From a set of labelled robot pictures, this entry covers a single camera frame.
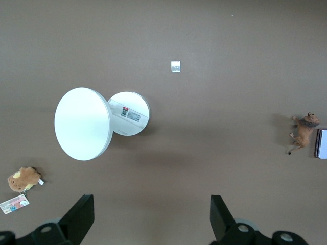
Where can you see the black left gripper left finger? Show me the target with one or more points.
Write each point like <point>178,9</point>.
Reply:
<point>79,219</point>

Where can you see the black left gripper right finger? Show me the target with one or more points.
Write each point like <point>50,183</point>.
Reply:
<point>221,219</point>

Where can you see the brown lion statue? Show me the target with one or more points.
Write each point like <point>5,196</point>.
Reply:
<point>305,134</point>

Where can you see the lavender flip phone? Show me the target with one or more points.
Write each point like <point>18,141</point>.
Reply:
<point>322,144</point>

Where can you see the printed plush tag card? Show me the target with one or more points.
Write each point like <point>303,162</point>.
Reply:
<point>14,204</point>

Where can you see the brown table cloth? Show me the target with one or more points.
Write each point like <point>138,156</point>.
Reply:
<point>178,166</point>

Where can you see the white round desk lamp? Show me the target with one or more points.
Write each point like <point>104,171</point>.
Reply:
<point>81,125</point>

